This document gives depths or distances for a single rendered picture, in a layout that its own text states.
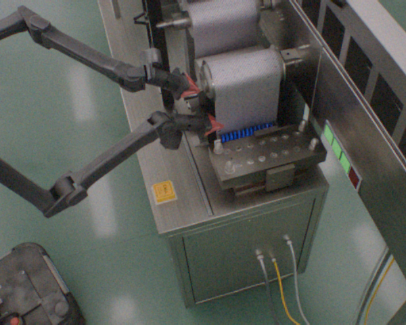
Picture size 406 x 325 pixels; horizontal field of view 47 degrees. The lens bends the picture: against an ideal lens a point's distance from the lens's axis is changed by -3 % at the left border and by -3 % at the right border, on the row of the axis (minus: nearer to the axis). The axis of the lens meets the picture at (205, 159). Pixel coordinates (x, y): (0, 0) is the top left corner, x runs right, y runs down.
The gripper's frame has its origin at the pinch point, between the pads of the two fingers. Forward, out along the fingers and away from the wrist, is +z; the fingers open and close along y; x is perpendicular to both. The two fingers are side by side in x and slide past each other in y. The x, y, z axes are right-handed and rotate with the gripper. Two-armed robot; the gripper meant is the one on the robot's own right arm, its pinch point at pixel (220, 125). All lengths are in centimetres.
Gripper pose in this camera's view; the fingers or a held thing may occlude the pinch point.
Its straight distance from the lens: 176.3
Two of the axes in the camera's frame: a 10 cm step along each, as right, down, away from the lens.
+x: 4.0, -6.5, -6.5
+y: 2.8, 7.6, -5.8
